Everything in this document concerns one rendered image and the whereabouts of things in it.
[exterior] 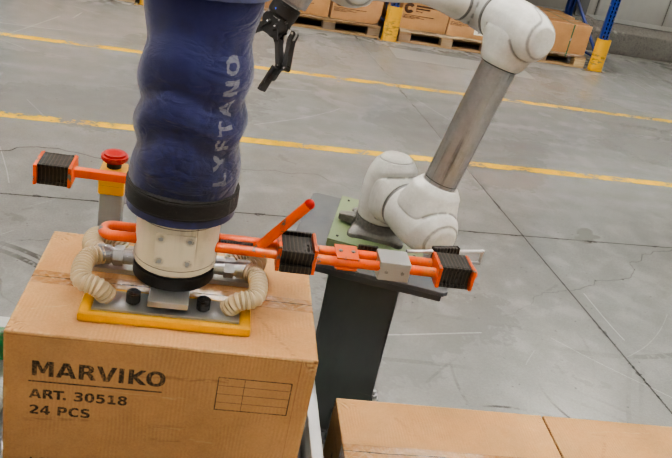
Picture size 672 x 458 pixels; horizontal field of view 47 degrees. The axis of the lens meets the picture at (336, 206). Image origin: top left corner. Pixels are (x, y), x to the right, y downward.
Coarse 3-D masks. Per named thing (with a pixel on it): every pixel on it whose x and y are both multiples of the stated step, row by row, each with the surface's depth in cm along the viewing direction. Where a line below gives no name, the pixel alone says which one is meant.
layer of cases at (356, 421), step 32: (352, 416) 201; (384, 416) 204; (416, 416) 206; (448, 416) 209; (480, 416) 211; (512, 416) 214; (544, 416) 217; (352, 448) 190; (384, 448) 193; (416, 448) 195; (448, 448) 197; (480, 448) 199; (512, 448) 202; (544, 448) 204; (576, 448) 207; (608, 448) 209; (640, 448) 212
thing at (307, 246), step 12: (288, 240) 164; (300, 240) 165; (312, 240) 165; (288, 252) 158; (300, 252) 159; (312, 252) 161; (276, 264) 160; (288, 264) 160; (300, 264) 161; (312, 264) 161
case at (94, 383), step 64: (64, 256) 169; (64, 320) 149; (256, 320) 161; (64, 384) 149; (128, 384) 151; (192, 384) 152; (256, 384) 153; (64, 448) 156; (128, 448) 158; (192, 448) 159; (256, 448) 161
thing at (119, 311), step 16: (80, 304) 151; (96, 304) 151; (112, 304) 152; (128, 304) 153; (144, 304) 154; (192, 304) 157; (208, 304) 155; (80, 320) 149; (96, 320) 150; (112, 320) 150; (128, 320) 150; (144, 320) 151; (160, 320) 151; (176, 320) 152; (192, 320) 153; (208, 320) 154; (224, 320) 154; (240, 320) 156
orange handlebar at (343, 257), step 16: (80, 176) 178; (96, 176) 178; (112, 176) 179; (112, 224) 158; (128, 224) 159; (128, 240) 155; (240, 240) 163; (256, 240) 163; (256, 256) 160; (272, 256) 160; (320, 256) 162; (336, 256) 163; (352, 256) 164; (368, 256) 167; (416, 272) 166; (432, 272) 166
